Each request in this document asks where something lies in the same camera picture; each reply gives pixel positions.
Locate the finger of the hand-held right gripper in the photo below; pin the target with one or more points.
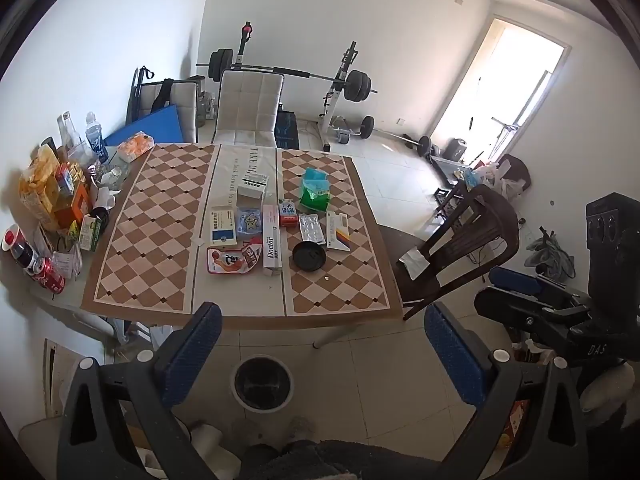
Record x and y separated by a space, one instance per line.
500 305
515 280

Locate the doorway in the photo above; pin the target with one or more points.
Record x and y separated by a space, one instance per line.
500 90

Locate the orange box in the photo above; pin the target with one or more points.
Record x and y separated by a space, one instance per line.
75 205

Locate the striped white box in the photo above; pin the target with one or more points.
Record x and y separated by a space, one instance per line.
255 180

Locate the red cola can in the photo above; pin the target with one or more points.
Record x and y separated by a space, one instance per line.
49 276

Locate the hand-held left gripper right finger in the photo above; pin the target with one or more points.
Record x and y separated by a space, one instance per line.
454 355

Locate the grey left slipper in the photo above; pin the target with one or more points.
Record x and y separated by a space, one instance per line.
301 427

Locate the white paper roll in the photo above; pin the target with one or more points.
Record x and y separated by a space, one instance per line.
205 440

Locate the white tissue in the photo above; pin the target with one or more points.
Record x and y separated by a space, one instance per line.
412 262

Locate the person's leg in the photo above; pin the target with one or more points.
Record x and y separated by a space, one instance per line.
360 462
270 462

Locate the barbell with black plates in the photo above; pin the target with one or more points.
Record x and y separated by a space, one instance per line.
357 85

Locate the blue mat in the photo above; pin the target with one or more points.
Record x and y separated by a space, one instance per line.
145 130

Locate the blue face mask packet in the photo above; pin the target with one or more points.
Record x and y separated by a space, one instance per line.
314 175

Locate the small red and white packet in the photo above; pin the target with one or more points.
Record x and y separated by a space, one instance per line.
252 254

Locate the person's left leg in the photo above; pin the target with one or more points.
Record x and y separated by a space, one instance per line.
270 462

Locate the checkered brown tablecloth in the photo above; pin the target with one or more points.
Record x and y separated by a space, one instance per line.
150 225

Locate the clear plastic cup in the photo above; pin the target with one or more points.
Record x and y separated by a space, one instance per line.
67 262

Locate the person's right leg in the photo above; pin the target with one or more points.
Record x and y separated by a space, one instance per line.
360 462

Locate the red snack packet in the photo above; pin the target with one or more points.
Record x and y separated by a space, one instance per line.
226 260

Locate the white barbell rack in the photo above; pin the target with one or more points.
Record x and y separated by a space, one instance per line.
337 95

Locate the small red and blue carton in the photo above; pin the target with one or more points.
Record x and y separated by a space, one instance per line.
287 212

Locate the white round trash bin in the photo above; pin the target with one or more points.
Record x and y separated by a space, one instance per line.
262 382

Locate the white padded chair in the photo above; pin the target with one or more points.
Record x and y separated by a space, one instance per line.
247 105

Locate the green packet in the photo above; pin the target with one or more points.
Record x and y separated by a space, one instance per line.
315 196

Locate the silver blister pack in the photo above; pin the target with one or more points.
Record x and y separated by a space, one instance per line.
311 228

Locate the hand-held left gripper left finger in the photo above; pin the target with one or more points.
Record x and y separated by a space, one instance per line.
197 345

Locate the long white and pink box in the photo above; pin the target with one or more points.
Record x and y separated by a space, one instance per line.
272 242

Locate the clear glass bottle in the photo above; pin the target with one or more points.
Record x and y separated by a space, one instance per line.
67 132

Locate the yellow snack bag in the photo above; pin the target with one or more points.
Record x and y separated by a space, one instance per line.
37 180

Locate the beige chair with black bag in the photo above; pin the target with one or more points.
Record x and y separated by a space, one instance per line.
172 105

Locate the barbell with small plates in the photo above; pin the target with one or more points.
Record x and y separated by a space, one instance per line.
422 144

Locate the grey cloth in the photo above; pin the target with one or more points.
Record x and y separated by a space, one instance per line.
550 252

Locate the white and blue medicine box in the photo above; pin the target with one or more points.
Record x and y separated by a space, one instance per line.
222 225

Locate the black round lid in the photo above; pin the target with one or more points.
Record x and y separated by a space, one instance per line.
309 256

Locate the orange tissue pack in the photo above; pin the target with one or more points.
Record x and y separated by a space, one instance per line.
135 146

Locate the white box with rainbow stripes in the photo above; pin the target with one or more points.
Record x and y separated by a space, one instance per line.
339 230

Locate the red paper cup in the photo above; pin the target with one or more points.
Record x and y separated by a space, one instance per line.
12 237

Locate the pile of plastic bags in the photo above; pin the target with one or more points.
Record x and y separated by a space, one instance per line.
492 175

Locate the green and white box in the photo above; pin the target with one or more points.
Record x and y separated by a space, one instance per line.
90 232

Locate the white table leg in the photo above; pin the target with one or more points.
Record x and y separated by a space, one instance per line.
325 337

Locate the water bottle with blue label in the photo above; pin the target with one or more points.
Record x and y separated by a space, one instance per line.
96 137

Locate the white mug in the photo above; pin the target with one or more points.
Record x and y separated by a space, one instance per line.
105 200

